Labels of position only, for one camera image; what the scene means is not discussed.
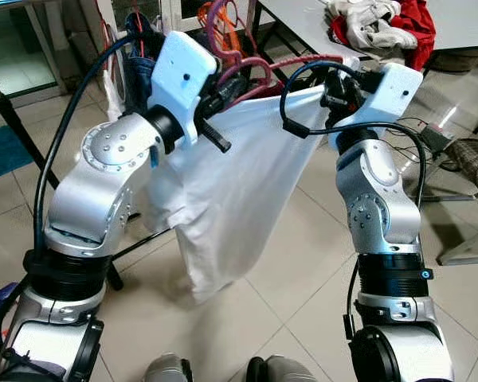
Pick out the dark red clothes hanger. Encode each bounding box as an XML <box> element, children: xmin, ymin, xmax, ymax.
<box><xmin>204</xmin><ymin>0</ymin><xmax>361</xmax><ymax>111</ymax></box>

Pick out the grey robot right foot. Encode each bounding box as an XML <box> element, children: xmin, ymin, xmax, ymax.
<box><xmin>247</xmin><ymin>355</ymin><xmax>319</xmax><ymax>382</ymax></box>

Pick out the grey metal frame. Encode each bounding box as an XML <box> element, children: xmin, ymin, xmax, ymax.
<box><xmin>418</xmin><ymin>155</ymin><xmax>478</xmax><ymax>267</ymax></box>

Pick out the red garment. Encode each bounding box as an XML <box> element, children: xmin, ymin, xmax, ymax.
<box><xmin>328</xmin><ymin>0</ymin><xmax>437</xmax><ymax>72</ymax></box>

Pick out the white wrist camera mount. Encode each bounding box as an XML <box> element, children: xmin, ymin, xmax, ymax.
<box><xmin>328</xmin><ymin>62</ymin><xmax>425</xmax><ymax>154</ymax></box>
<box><xmin>147</xmin><ymin>30</ymin><xmax>221</xmax><ymax>147</ymax></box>

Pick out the grey robot left foot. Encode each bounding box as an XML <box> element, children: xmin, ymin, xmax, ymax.
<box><xmin>142</xmin><ymin>353</ymin><xmax>194</xmax><ymax>382</ymax></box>

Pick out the grey power strip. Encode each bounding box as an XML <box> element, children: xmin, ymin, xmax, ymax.
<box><xmin>417</xmin><ymin>121</ymin><xmax>456</xmax><ymax>158</ymax></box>

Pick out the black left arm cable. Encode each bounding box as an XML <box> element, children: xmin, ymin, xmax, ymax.
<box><xmin>30</xmin><ymin>30</ymin><xmax>167</xmax><ymax>254</ymax></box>

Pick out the white table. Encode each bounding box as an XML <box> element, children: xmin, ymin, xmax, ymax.
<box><xmin>257</xmin><ymin>0</ymin><xmax>478</xmax><ymax>63</ymax></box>

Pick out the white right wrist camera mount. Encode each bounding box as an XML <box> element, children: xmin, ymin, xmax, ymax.
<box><xmin>328</xmin><ymin>62</ymin><xmax>425</xmax><ymax>154</ymax></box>

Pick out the white t-shirt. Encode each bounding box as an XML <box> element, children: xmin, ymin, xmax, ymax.
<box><xmin>138</xmin><ymin>83</ymin><xmax>333</xmax><ymax>305</ymax></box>

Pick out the blue floor mat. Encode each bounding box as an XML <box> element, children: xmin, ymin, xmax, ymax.
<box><xmin>0</xmin><ymin>123</ymin><xmax>39</xmax><ymax>184</ymax></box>

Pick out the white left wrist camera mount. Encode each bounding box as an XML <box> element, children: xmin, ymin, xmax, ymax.
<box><xmin>147</xmin><ymin>30</ymin><xmax>221</xmax><ymax>147</ymax></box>

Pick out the grey robot foot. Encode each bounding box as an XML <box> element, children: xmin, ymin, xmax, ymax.
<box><xmin>247</xmin><ymin>355</ymin><xmax>319</xmax><ymax>382</ymax></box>
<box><xmin>142</xmin><ymin>353</ymin><xmax>194</xmax><ymax>382</ymax></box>

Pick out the brown woven basket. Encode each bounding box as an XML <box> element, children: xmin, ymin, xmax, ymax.
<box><xmin>449</xmin><ymin>138</ymin><xmax>478</xmax><ymax>206</ymax></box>

